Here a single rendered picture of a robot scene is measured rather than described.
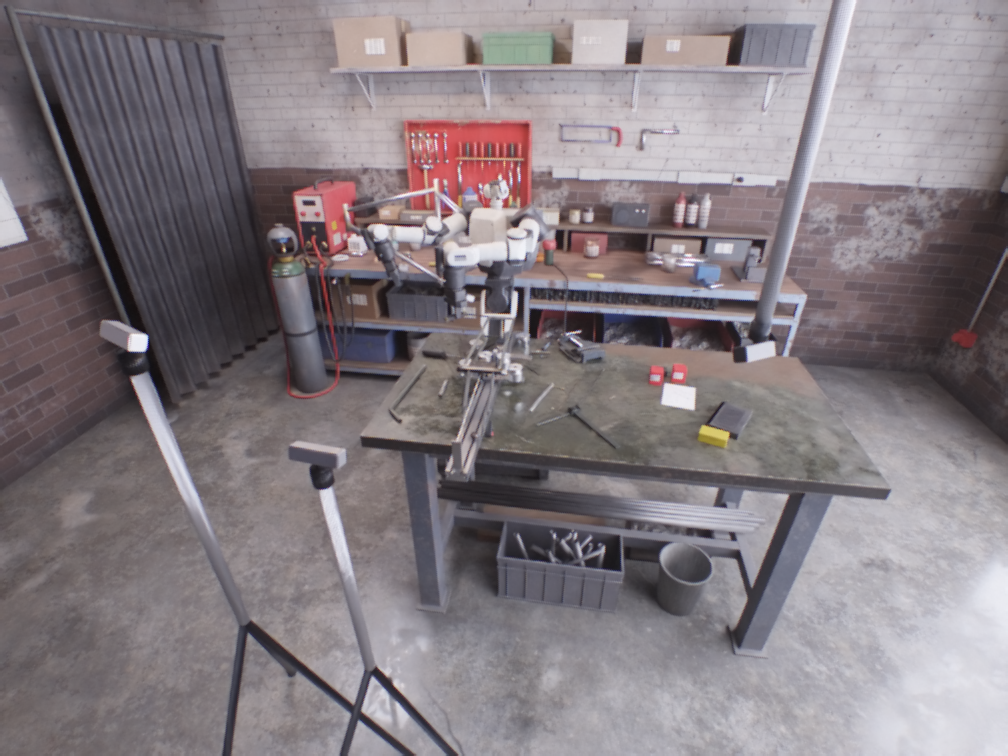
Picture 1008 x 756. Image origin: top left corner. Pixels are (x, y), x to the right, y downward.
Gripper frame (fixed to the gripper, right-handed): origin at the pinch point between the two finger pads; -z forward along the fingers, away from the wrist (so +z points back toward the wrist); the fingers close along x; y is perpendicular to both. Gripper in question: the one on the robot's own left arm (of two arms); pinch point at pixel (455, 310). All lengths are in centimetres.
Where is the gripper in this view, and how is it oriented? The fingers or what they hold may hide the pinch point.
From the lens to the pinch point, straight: 204.8
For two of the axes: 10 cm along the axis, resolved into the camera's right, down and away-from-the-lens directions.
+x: 6.2, 3.9, -6.8
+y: 7.8, -3.1, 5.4
